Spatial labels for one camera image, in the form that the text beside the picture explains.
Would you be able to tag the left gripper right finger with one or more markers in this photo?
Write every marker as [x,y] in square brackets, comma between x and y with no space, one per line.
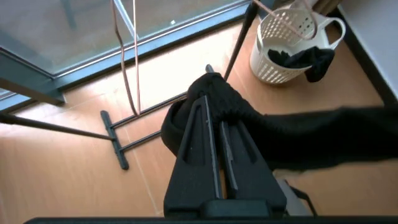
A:
[255,183]

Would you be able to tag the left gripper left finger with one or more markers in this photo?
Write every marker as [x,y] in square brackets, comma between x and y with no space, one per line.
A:
[192,180]

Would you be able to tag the black shorts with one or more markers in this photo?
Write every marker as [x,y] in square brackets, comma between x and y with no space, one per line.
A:
[311,137]

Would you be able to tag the black clothes rack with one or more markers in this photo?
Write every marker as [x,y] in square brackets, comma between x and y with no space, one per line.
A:
[115,140]

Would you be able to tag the pink clothes hanger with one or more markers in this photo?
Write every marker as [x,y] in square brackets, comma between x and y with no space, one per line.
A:
[316,31]
[138,93]

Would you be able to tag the heap of clothes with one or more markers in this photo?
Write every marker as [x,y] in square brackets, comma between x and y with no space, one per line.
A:
[317,62]

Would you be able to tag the white laundry basket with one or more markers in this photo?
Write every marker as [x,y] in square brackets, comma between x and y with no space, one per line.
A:
[325,40]

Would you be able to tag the window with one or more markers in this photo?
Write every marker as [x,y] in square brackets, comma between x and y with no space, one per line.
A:
[77,37]

